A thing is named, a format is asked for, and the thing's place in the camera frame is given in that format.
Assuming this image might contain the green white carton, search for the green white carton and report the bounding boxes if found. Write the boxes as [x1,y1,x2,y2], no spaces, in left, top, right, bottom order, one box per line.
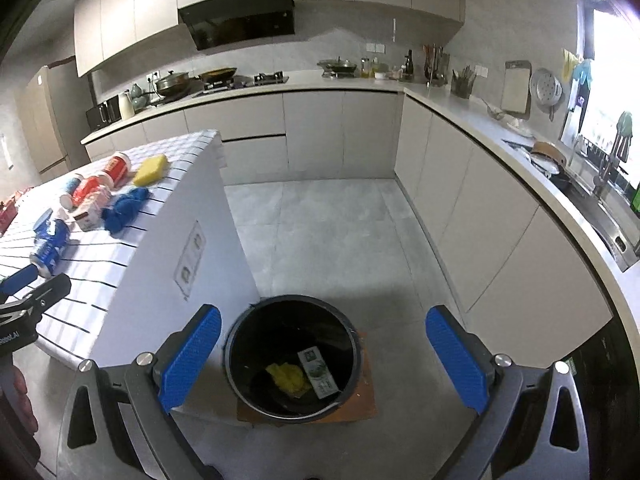
[297,346,341,401]

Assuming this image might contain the round metal steamer plate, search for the round metal steamer plate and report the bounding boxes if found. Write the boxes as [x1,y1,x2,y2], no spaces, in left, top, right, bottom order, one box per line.
[530,67,564,122]

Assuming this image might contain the pan with glass lid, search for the pan with glass lid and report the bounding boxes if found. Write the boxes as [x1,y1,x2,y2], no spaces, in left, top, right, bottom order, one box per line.
[317,57,359,79]

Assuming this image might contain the beige lower cabinets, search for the beige lower cabinets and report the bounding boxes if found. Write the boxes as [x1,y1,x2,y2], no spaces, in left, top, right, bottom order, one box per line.
[82,67,640,366]

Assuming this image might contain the wok with lid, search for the wok with lid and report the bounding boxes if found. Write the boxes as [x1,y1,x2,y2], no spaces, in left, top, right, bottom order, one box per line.
[152,71,193,101]

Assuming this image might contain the brown wrapper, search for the brown wrapper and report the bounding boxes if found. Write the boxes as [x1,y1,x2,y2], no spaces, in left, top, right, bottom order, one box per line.
[70,186,113,232]

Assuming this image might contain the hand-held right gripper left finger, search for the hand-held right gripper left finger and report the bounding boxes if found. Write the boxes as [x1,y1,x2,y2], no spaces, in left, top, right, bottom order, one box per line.
[56,304,236,480]

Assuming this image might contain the steel sink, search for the steel sink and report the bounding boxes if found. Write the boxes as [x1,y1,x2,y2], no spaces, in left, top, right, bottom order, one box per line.
[562,170,640,267]

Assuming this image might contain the black range hood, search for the black range hood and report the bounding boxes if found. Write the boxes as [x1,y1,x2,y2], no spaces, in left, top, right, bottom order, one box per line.
[177,0,296,51]

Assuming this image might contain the black microwave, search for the black microwave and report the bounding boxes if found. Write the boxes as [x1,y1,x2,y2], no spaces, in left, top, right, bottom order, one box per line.
[86,95,123,131]

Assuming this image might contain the black round bin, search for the black round bin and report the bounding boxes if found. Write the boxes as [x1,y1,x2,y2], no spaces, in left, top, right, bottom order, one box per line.
[221,296,362,418]

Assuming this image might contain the island socket panel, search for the island socket panel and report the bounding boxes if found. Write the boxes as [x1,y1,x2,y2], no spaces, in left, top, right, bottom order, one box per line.
[172,220,207,302]

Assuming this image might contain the crushed blue can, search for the crushed blue can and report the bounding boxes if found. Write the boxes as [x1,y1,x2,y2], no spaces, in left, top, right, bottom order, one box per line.
[29,220,71,278]

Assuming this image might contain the white cutting board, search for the white cutting board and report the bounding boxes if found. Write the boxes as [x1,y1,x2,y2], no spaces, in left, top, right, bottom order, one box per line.
[501,61,532,120]

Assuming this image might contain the yellow sponge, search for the yellow sponge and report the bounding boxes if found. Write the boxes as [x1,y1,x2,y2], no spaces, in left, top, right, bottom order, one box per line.
[131,155,170,188]

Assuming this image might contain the white kitchen island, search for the white kitchen island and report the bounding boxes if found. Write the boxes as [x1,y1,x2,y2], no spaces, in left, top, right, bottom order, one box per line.
[0,130,261,413]

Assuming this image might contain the person's left hand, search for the person's left hand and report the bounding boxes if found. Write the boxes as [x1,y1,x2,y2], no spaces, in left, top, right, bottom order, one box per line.
[0,357,40,461]

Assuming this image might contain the frying pan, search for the frying pan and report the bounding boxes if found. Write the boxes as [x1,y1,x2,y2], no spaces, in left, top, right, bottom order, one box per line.
[197,67,239,84]

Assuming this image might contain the metal faucet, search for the metal faucet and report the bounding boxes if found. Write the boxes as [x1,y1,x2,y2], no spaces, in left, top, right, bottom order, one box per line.
[592,137,632,197]

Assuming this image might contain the dark cutlery basket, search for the dark cutlery basket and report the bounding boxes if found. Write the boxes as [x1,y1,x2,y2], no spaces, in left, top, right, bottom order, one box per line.
[451,66,476,100]

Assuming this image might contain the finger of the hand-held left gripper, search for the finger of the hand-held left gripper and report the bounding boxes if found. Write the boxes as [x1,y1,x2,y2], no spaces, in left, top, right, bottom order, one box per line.
[0,273,72,326]
[0,265,40,298]

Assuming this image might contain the blue cloth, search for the blue cloth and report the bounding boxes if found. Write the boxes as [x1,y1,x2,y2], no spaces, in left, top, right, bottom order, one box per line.
[101,186,151,238]

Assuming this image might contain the blue hanging glove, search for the blue hanging glove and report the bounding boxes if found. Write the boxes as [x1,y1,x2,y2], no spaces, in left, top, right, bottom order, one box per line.
[572,59,594,92]

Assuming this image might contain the window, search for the window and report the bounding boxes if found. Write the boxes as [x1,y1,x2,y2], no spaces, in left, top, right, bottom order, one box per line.
[580,0,640,211]

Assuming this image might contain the yellow cloth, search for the yellow cloth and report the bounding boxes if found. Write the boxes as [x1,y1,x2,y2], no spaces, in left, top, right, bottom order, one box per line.
[562,49,581,82]
[265,361,312,398]

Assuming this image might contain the pot with wooden lid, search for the pot with wooden lid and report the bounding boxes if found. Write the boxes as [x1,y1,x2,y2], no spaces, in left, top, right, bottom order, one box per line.
[529,141,569,173]

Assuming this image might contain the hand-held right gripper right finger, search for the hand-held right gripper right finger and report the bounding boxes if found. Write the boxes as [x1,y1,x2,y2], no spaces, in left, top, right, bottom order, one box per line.
[425,305,597,480]

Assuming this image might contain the gas stove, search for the gas stove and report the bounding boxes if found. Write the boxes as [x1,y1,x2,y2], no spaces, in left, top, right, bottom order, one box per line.
[192,74,291,98]

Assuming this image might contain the beige cabinets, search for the beige cabinets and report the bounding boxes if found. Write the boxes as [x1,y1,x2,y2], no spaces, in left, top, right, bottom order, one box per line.
[82,67,640,366]
[74,0,467,78]

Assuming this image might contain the blue and white can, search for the blue and white can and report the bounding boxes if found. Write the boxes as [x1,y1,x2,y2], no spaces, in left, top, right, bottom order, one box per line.
[60,172,85,211]

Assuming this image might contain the beige refrigerator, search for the beige refrigerator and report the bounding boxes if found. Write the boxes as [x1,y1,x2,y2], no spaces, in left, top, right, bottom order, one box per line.
[17,62,92,177]

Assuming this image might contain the wooden board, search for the wooden board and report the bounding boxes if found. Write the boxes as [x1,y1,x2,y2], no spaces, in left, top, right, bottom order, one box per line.
[236,345,378,426]

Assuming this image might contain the red can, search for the red can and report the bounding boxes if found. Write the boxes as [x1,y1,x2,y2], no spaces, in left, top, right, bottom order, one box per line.
[102,151,132,191]

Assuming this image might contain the yellow hanging cloth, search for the yellow hanging cloth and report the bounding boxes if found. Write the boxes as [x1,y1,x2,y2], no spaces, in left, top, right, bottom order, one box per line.
[562,49,581,82]

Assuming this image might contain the beige upper cabinets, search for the beige upper cabinets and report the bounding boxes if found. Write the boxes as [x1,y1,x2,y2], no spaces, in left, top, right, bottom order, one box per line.
[74,0,467,78]

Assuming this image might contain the red crumpled packet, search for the red crumpled packet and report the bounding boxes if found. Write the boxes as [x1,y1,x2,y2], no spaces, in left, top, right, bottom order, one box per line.
[72,174,113,208]

